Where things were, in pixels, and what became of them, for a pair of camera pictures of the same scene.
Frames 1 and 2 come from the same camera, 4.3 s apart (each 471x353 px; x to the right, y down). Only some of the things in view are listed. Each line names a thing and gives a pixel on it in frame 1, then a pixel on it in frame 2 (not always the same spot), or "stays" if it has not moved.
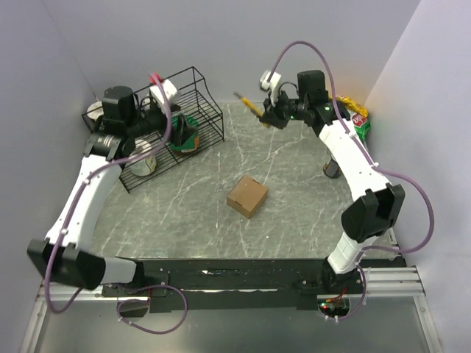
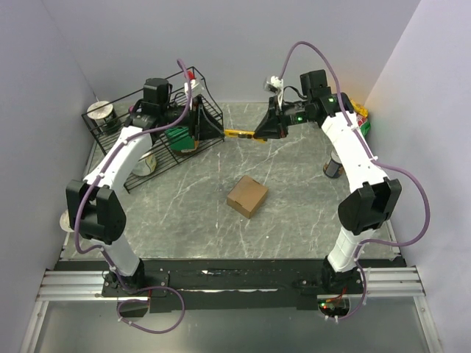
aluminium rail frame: (398, 284) stays
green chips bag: (362, 125) stays
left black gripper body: (176, 132) to (195, 131)
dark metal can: (332, 168) stays
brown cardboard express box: (247, 195) stays
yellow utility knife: (247, 104) to (241, 134)
